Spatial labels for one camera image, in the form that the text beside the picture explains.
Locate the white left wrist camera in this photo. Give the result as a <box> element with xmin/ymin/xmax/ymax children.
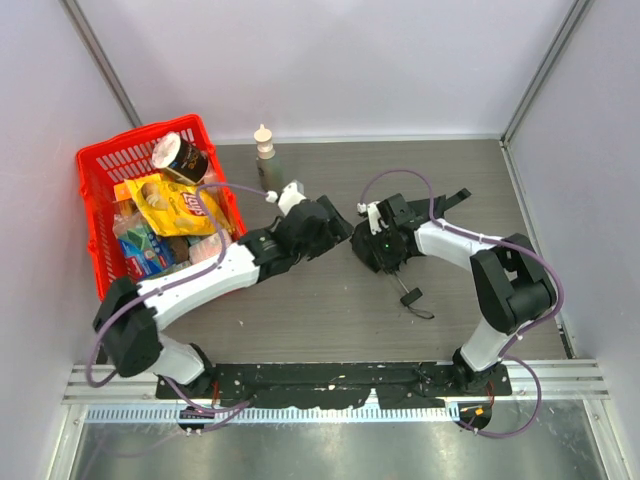
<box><xmin>265</xmin><ymin>180</ymin><xmax>307</xmax><ymax>216</ymax></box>

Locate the white slotted cable duct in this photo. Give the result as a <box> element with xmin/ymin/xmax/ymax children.
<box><xmin>85</xmin><ymin>402</ymin><xmax>460</xmax><ymax>424</ymax></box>

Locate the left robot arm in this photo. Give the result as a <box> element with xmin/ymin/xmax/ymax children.
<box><xmin>93</xmin><ymin>196</ymin><xmax>353</xmax><ymax>396</ymax></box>

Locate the beige squeeze bottle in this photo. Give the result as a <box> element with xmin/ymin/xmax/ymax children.
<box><xmin>254</xmin><ymin>124</ymin><xmax>285</xmax><ymax>192</ymax></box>

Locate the black folding umbrella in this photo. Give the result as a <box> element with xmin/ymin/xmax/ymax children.
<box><xmin>349</xmin><ymin>188</ymin><xmax>472</xmax><ymax>321</ymax></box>

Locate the yellow Lay's chips bag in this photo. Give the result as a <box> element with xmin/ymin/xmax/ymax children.
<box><xmin>124</xmin><ymin>173</ymin><xmax>235</xmax><ymax>237</ymax></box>

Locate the pink wrapped package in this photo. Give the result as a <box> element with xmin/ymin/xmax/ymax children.
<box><xmin>189</xmin><ymin>230</ymin><xmax>233</xmax><ymax>265</ymax></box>

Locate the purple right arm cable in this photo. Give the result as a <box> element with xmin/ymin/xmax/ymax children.
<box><xmin>359</xmin><ymin>169</ymin><xmax>569</xmax><ymax>361</ymax></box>

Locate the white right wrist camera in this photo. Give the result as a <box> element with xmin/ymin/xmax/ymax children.
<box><xmin>356</xmin><ymin>201</ymin><xmax>387</xmax><ymax>235</ymax></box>

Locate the orange snack packet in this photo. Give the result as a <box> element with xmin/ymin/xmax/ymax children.
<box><xmin>113</xmin><ymin>182</ymin><xmax>132</xmax><ymax>202</ymax></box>

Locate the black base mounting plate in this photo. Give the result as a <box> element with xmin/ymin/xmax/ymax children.
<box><xmin>156</xmin><ymin>362</ymin><xmax>512</xmax><ymax>410</ymax></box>

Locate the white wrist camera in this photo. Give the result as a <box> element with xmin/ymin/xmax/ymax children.
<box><xmin>265</xmin><ymin>180</ymin><xmax>307</xmax><ymax>216</ymax></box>
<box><xmin>356</xmin><ymin>201</ymin><xmax>387</xmax><ymax>235</ymax></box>

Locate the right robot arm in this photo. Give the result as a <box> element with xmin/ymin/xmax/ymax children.
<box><xmin>351</xmin><ymin>189</ymin><xmax>558</xmax><ymax>392</ymax></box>

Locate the black ice cream tub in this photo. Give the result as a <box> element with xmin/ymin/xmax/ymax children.
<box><xmin>151</xmin><ymin>132</ymin><xmax>208</xmax><ymax>185</ymax></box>

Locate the red plastic basket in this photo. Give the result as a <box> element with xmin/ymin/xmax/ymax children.
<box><xmin>76</xmin><ymin>114</ymin><xmax>246</xmax><ymax>296</ymax></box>

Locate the blue green snack packet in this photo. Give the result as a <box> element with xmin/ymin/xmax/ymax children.
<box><xmin>114</xmin><ymin>220</ymin><xmax>174</xmax><ymax>281</ymax></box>

